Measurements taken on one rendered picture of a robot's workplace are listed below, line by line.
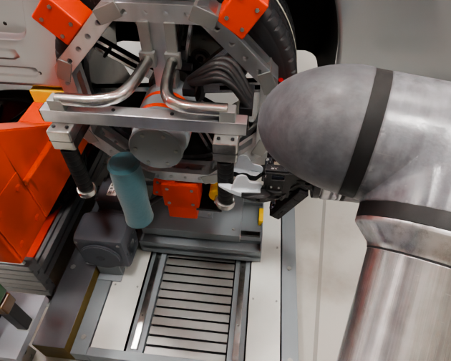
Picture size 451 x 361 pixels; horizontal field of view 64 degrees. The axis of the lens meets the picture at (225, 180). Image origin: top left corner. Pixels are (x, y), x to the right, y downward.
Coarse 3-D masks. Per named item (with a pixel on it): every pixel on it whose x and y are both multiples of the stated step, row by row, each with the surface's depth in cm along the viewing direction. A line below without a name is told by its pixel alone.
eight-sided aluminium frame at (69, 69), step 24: (120, 0) 74; (144, 0) 74; (168, 0) 76; (192, 0) 76; (216, 0) 77; (96, 24) 78; (192, 24) 75; (216, 24) 75; (72, 48) 83; (240, 48) 78; (72, 72) 88; (264, 72) 82; (264, 96) 87; (96, 144) 105; (120, 144) 110; (240, 144) 105; (144, 168) 111; (168, 168) 111; (192, 168) 114; (216, 168) 108
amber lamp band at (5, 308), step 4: (8, 296) 85; (12, 296) 87; (4, 300) 84; (8, 300) 85; (12, 300) 87; (4, 304) 84; (8, 304) 85; (12, 304) 87; (0, 308) 83; (4, 308) 84; (8, 308) 85; (0, 312) 85; (4, 312) 85; (8, 312) 85
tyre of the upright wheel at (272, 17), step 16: (80, 0) 83; (96, 0) 82; (272, 0) 86; (272, 16) 82; (288, 16) 96; (256, 32) 84; (272, 32) 83; (288, 32) 90; (64, 48) 92; (272, 48) 86; (288, 48) 87; (288, 64) 89; (112, 128) 111; (256, 128) 105; (208, 160) 117
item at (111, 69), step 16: (112, 32) 109; (192, 32) 88; (96, 48) 94; (112, 48) 93; (96, 64) 101; (112, 64) 113; (128, 64) 96; (96, 80) 103; (112, 80) 113; (144, 96) 126; (256, 96) 111; (256, 112) 104; (128, 128) 113; (192, 144) 120; (208, 144) 115
